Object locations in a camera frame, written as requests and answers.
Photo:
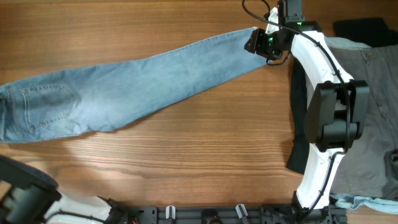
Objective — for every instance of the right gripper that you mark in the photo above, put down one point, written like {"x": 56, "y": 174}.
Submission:
{"x": 256, "y": 40}

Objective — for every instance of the light blue jeans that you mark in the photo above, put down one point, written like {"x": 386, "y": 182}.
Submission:
{"x": 109, "y": 96}

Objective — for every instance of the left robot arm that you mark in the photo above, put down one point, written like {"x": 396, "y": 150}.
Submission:
{"x": 34, "y": 198}

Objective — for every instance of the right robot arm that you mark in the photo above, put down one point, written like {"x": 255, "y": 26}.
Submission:
{"x": 336, "y": 112}

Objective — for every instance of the dark garment at back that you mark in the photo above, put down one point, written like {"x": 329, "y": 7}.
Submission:
{"x": 371, "y": 31}

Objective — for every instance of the black garment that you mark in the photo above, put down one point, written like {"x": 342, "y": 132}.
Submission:
{"x": 298, "y": 102}

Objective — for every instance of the grey trousers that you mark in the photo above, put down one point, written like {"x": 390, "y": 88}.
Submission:
{"x": 373, "y": 124}

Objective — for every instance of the light blue shirt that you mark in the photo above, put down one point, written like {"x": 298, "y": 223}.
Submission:
{"x": 367, "y": 202}

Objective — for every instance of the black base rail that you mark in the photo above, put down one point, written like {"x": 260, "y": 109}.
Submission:
{"x": 266, "y": 214}

